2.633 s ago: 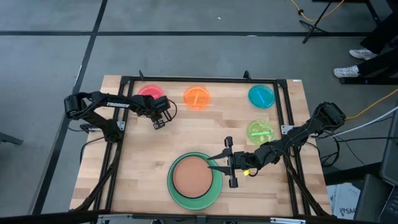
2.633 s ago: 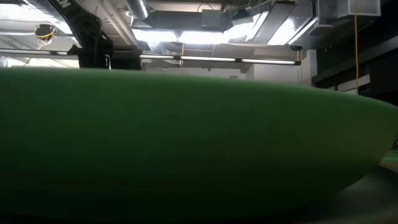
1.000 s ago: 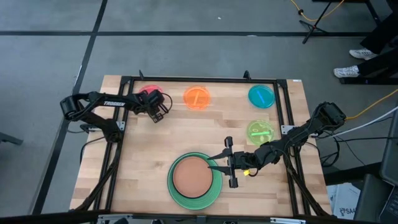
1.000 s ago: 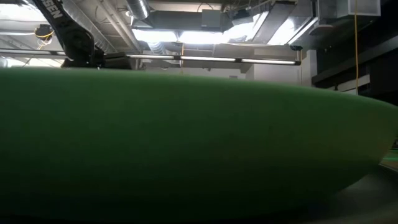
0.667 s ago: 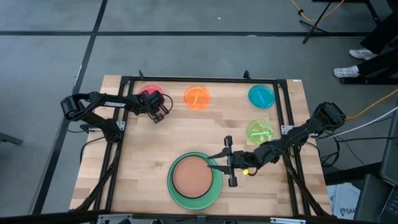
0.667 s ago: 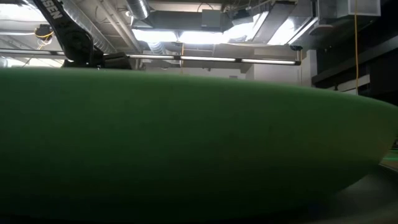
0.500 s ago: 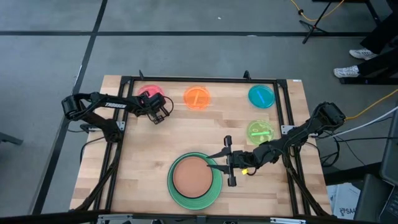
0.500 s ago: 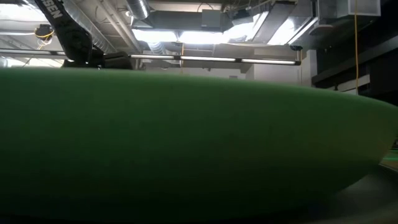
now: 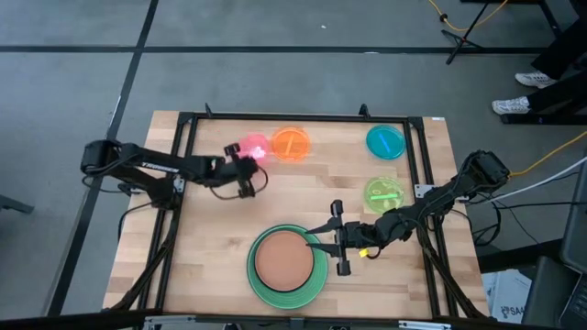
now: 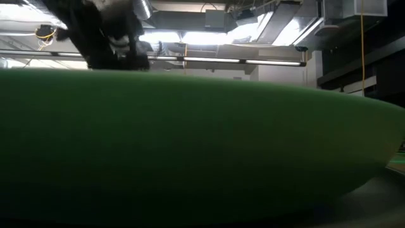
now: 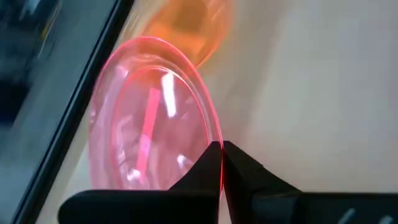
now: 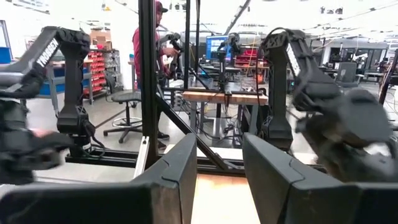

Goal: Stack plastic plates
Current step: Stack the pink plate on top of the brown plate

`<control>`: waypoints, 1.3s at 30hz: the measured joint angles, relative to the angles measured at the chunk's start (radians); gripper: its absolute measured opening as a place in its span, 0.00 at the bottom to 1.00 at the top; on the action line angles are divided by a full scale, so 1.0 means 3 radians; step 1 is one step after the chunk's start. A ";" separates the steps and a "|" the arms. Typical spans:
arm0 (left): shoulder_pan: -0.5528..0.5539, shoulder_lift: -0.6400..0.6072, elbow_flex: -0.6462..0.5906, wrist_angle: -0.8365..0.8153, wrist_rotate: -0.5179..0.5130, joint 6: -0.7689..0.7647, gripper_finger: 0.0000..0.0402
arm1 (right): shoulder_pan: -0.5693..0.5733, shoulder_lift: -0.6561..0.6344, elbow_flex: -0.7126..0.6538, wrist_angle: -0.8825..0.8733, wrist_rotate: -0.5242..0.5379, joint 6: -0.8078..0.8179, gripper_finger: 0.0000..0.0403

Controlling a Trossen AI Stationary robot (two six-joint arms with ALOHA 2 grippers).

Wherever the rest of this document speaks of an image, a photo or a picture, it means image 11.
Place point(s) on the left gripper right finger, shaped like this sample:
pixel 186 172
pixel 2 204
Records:
pixel 280 205

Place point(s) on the black table edge trim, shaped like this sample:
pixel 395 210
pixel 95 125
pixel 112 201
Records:
pixel 77 102

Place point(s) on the orange plastic plate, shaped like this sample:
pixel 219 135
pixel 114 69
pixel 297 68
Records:
pixel 186 28

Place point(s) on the pink plastic plate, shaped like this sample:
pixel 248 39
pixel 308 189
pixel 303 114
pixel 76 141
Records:
pixel 149 124

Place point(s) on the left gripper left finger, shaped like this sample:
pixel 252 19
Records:
pixel 140 207

